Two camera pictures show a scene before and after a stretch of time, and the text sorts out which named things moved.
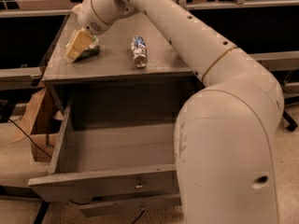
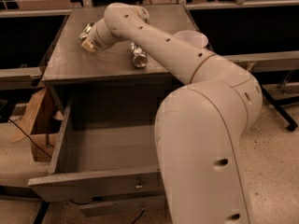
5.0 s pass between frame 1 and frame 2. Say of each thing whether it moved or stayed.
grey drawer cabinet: stayed
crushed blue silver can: stayed
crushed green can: moved
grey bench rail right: stayed
